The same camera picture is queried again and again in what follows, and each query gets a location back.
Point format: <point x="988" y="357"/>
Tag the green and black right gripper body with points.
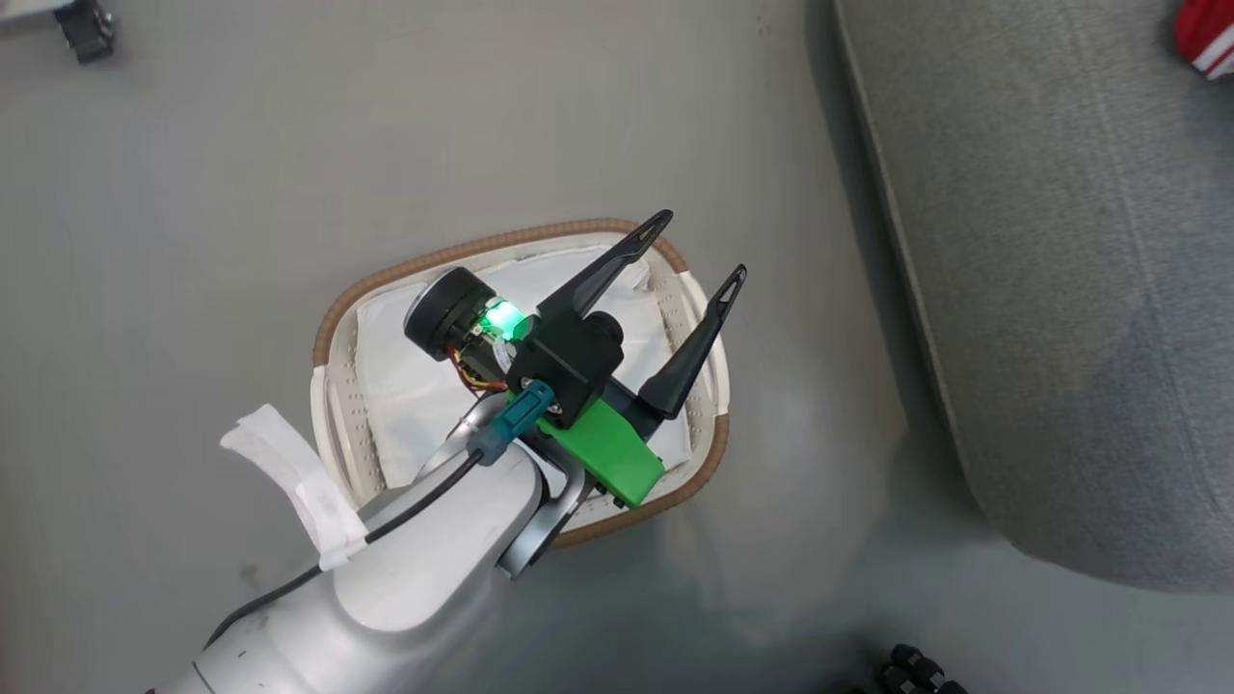
<point x="612" y="458"/>

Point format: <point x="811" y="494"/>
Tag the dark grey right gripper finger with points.
<point x="603" y="270"/>
<point x="696" y="352"/>

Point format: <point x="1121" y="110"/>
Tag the red white cloth item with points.
<point x="1210" y="39"/>

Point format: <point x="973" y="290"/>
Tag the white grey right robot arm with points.
<point x="434" y="569"/>

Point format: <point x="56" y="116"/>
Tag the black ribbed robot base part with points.
<point x="911" y="672"/>

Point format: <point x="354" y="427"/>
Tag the grey fabric sofa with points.
<point x="1060" y="289"/>

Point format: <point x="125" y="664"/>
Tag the white laundry basket brown rim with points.
<point x="339" y="434"/>

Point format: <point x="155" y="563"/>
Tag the white tape tag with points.
<point x="299" y="482"/>

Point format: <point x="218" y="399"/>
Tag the black caster wheel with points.
<point x="87" y="37"/>

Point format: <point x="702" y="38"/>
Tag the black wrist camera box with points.
<point x="569" y="371"/>

